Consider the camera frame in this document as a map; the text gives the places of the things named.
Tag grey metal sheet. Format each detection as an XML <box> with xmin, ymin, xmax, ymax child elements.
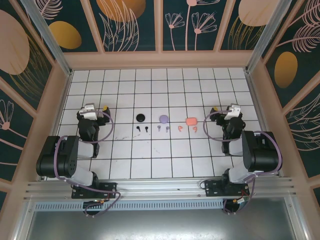
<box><xmin>23</xmin><ymin>209</ymin><xmax>300</xmax><ymax>240</ymax></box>

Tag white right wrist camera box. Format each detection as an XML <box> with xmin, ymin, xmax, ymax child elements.
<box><xmin>223</xmin><ymin>103</ymin><xmax>242</xmax><ymax>121</ymax></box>

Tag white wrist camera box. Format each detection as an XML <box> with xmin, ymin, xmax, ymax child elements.
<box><xmin>78</xmin><ymin>103</ymin><xmax>99</xmax><ymax>120</ymax></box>
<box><xmin>223</xmin><ymin>103</ymin><xmax>242</xmax><ymax>121</ymax></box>

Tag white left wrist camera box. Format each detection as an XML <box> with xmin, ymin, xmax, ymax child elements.
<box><xmin>78</xmin><ymin>103</ymin><xmax>99</xmax><ymax>120</ymax></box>

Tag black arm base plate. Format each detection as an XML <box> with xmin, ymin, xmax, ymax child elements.
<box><xmin>204</xmin><ymin>179</ymin><xmax>251</xmax><ymax>198</ymax></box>
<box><xmin>71</xmin><ymin>181</ymin><xmax>118</xmax><ymax>200</ymax></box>

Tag aluminium mounting rail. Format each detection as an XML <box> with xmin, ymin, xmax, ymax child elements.
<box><xmin>23</xmin><ymin>176</ymin><xmax>300</xmax><ymax>202</ymax></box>

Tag aluminium frame post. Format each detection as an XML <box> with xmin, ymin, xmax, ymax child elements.
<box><xmin>19</xmin><ymin>0</ymin><xmax>74</xmax><ymax>77</ymax></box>
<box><xmin>244</xmin><ymin>0</ymin><xmax>301</xmax><ymax>75</ymax></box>

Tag grey slotted cable duct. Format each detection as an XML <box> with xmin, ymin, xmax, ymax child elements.
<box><xmin>33</xmin><ymin>199</ymin><xmax>226</xmax><ymax>211</ymax></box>

